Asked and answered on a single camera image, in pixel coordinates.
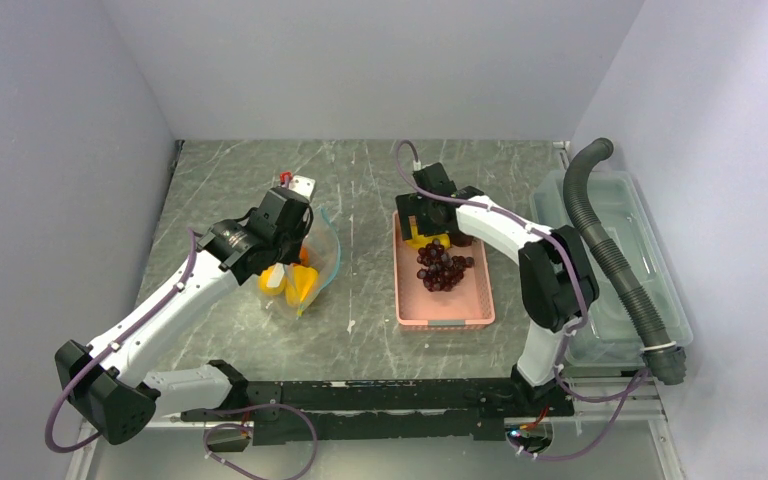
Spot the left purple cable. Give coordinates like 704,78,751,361
44,228,203,455

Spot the orange fruit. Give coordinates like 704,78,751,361
299,247,310,266

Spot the grey corrugated hose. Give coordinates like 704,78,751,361
562,137,688,387

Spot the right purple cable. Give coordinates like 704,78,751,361
393,139,591,333

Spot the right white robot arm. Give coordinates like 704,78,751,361
396,160,600,415

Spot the clear plastic storage bin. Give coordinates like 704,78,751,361
529,170,695,369

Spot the purple cable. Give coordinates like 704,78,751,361
393,139,591,333
44,228,203,455

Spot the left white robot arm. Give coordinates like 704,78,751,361
45,179,315,453

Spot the yellow lemon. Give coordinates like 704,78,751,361
258,263,287,296

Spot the dark red grape bunch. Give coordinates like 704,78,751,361
416,240,475,292

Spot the pink perforated plastic basket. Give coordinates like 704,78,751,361
392,212,496,330

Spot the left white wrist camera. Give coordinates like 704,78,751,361
279,171,317,201

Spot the yellow mango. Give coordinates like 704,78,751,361
405,221,452,250

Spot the clear zip bag blue zipper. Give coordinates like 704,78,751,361
256,207,342,318

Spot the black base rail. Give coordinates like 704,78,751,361
181,377,575,446

